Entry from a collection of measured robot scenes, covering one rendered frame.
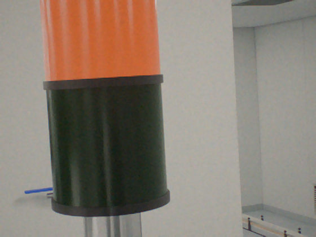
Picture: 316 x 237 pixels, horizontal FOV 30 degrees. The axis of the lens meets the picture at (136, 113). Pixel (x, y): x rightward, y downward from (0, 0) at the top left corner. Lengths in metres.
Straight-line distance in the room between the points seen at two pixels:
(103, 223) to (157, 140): 0.04
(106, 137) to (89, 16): 0.05
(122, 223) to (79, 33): 0.08
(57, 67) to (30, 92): 1.44
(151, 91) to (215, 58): 1.66
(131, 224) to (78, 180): 0.03
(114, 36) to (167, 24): 1.60
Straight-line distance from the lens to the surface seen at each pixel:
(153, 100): 0.24
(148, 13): 0.24
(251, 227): 5.28
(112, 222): 0.25
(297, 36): 8.92
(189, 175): 1.86
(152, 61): 0.24
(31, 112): 1.68
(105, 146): 0.23
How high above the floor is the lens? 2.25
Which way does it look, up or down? 3 degrees down
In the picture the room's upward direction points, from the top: 3 degrees counter-clockwise
